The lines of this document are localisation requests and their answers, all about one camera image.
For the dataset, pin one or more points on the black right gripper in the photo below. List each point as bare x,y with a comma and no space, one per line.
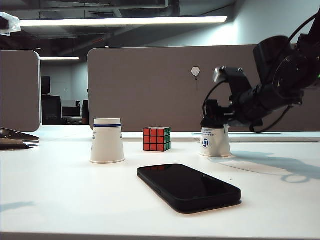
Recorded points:
260,105

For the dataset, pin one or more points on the white paper cup blue stripe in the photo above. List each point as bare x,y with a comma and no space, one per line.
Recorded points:
215,146
107,147

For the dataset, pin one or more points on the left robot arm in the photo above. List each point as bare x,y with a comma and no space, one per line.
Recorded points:
8,23

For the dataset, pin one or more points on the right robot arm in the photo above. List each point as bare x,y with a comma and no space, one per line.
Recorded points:
290,67

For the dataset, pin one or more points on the white adhesive hook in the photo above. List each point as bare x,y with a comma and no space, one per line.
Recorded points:
195,71

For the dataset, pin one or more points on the wide brown desk divider panel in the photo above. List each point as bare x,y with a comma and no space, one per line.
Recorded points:
150,95

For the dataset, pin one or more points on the Rubik's cube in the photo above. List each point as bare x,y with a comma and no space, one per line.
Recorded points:
153,143

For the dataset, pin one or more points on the black smartphone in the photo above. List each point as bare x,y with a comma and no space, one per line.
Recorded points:
187,187

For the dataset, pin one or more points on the long ceiling light strip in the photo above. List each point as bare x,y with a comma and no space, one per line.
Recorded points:
120,21

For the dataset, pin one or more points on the black office chair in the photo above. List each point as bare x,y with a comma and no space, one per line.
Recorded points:
51,110

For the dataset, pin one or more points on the short ceiling light strip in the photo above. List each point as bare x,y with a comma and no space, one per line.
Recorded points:
60,58

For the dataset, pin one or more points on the narrow brown desk divider panel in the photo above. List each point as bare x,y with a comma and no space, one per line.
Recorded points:
18,92

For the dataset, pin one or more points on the shiny dark metallic object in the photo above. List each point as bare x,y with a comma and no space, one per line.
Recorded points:
15,140

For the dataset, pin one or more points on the silver wrist camera black mount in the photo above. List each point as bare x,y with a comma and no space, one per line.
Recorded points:
236,80

